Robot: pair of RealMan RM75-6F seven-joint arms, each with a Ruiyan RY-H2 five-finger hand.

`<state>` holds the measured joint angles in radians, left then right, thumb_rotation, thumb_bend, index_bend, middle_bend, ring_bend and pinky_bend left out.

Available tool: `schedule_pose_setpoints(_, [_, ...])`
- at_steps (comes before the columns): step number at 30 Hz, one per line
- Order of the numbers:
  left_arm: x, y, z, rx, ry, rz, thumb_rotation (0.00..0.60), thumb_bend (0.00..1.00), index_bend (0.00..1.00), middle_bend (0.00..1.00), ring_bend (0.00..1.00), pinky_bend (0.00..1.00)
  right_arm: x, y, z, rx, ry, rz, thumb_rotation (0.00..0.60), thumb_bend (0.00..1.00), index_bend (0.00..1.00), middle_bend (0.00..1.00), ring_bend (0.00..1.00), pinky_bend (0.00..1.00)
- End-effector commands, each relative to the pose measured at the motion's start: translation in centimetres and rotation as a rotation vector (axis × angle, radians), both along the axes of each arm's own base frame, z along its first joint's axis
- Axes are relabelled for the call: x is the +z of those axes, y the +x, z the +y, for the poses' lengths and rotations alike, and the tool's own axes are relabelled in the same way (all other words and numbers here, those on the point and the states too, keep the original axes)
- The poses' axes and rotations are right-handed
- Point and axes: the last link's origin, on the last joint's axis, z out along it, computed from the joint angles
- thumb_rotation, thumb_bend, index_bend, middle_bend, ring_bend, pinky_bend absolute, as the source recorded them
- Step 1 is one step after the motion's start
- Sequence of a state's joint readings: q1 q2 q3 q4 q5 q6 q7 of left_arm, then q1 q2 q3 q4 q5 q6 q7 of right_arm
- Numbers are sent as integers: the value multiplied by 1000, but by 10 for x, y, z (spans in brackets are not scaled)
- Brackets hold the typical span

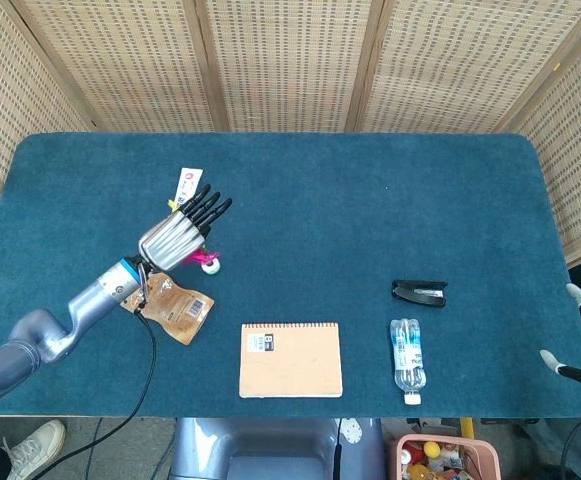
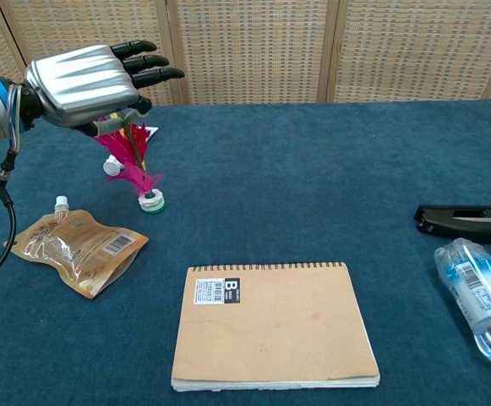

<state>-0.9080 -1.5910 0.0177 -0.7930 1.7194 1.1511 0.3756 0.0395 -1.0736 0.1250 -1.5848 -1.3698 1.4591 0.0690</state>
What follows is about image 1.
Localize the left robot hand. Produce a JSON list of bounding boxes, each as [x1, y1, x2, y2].
[[137, 184, 234, 273]]

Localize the colourful feather shuttlecock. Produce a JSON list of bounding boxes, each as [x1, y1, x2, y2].
[[166, 198, 223, 276]]

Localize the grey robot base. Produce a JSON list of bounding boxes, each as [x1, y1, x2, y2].
[[169, 417, 388, 480]]

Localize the white toothpaste tube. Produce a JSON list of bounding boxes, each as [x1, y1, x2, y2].
[[172, 167, 205, 210]]

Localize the brown spouted drink pouch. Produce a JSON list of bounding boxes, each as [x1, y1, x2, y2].
[[118, 272, 216, 347]]

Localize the blue table mat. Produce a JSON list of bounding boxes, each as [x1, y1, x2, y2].
[[0, 131, 581, 420]]

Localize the kraft spiral notebook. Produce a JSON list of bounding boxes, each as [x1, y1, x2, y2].
[[238, 321, 344, 400]]

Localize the black stapler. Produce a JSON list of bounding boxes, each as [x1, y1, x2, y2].
[[390, 279, 449, 309]]

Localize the pink plastic basket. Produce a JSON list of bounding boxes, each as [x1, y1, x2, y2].
[[386, 433, 502, 480]]

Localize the clear plastic water bottle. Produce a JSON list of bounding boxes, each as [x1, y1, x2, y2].
[[389, 317, 428, 406]]

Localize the woven bamboo folding screen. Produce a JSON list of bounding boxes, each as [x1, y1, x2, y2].
[[0, 0, 581, 269]]

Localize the white sneaker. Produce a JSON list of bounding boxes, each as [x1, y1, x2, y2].
[[0, 419, 67, 480]]

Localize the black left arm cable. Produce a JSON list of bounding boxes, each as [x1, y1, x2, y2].
[[29, 260, 158, 480]]

